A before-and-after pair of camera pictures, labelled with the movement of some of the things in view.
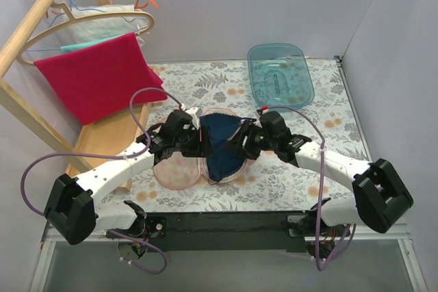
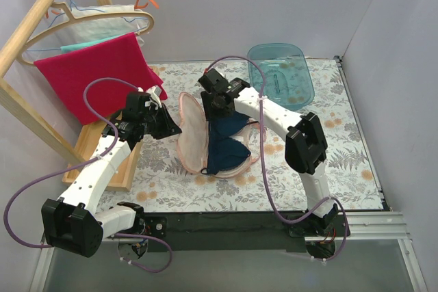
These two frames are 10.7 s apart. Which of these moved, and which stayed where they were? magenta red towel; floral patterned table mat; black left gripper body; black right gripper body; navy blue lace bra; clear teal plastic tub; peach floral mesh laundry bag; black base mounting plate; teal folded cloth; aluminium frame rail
Moved: peach floral mesh laundry bag; black right gripper body; black left gripper body
Stayed: aluminium frame rail; black base mounting plate; magenta red towel; navy blue lace bra; floral patterned table mat; clear teal plastic tub; teal folded cloth
